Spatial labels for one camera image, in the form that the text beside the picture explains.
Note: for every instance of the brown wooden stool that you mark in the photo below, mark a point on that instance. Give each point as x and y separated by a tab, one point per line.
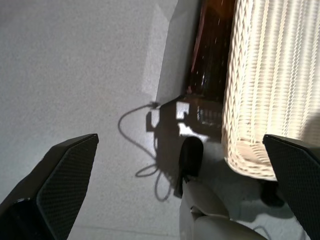
212	50

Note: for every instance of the pale woven laundry basket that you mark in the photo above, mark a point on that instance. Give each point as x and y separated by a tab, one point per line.
272	75

